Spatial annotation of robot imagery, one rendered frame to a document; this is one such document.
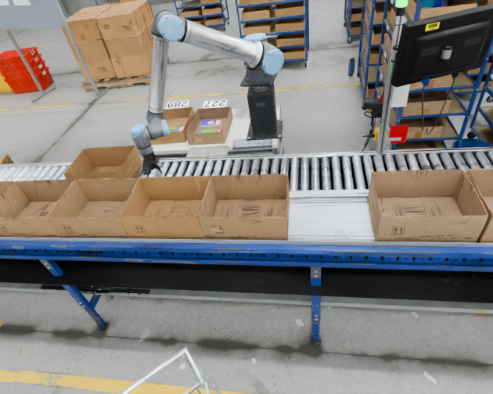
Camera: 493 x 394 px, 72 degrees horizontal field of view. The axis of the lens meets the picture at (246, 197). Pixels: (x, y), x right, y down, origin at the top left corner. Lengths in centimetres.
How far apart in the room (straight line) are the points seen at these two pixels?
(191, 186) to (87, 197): 65
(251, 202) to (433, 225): 84
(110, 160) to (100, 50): 375
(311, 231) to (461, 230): 60
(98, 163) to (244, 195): 129
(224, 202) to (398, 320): 133
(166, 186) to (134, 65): 433
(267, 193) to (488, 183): 101
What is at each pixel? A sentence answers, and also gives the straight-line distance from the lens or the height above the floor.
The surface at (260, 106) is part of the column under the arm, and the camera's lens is 241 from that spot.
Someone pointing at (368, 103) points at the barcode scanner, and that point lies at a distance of 218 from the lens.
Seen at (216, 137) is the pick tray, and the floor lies 80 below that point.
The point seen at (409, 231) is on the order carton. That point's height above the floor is 96.
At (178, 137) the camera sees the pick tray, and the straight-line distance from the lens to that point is 264.
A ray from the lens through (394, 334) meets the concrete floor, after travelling 238.
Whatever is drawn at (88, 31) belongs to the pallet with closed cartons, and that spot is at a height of 87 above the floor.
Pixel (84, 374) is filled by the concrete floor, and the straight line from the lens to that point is 261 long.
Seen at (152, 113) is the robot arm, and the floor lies 118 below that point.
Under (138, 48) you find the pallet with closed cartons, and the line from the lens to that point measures 594.
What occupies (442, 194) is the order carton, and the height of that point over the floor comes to 91.
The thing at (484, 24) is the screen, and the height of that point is 148.
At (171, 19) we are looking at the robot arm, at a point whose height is 169.
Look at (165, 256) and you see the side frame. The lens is 177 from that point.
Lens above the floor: 209
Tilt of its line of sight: 41 degrees down
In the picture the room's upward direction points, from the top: 11 degrees counter-clockwise
